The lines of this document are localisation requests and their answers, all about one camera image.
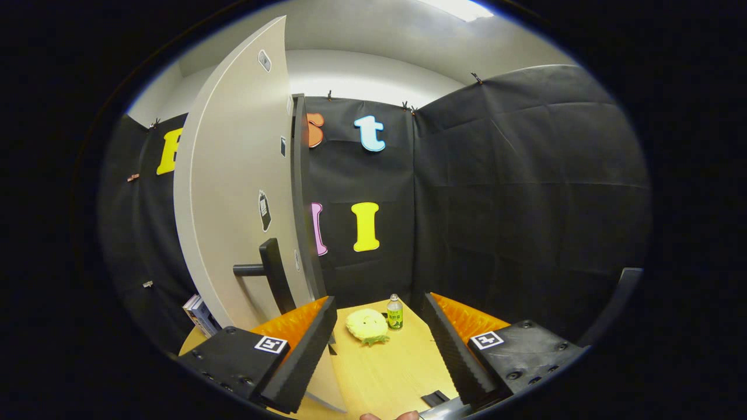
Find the dark curved frame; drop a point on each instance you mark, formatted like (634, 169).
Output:
(618, 297)

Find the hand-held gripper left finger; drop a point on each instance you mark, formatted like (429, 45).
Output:
(303, 350)

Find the black backdrop cloth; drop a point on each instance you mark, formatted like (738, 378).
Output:
(525, 204)

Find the blue book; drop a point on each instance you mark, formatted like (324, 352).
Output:
(205, 319)

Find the long ceiling light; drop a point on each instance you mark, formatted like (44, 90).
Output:
(461, 9)

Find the green label drink bottle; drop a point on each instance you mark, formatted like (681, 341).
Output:
(395, 315)

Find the black clip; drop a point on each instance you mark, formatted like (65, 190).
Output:
(153, 123)
(477, 77)
(408, 107)

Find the small black block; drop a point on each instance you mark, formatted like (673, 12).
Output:
(435, 399)

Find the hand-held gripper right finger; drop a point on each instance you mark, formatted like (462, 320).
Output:
(452, 350)

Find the yellow plush toy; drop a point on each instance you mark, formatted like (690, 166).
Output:
(366, 325)

